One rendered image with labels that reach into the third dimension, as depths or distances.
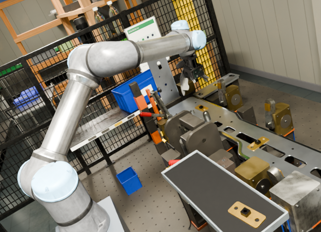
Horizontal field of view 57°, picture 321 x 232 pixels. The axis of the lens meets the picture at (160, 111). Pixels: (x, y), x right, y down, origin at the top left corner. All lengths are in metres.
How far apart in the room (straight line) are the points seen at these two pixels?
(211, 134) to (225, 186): 0.29
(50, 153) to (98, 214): 0.24
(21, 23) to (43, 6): 0.75
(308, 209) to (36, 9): 8.80
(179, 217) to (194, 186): 0.61
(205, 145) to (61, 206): 0.51
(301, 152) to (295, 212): 0.34
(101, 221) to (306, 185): 0.57
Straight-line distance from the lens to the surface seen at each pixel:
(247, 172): 0.96
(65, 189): 0.85
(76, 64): 1.02
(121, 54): 0.94
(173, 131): 1.16
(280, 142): 1.18
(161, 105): 1.42
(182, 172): 0.90
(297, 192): 0.84
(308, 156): 1.11
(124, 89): 1.89
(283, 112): 1.29
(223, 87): 1.52
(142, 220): 1.52
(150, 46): 1.02
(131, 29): 1.91
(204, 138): 1.04
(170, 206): 1.51
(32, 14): 9.20
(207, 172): 0.87
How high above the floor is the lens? 1.70
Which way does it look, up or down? 25 degrees down
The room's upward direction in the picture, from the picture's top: 22 degrees counter-clockwise
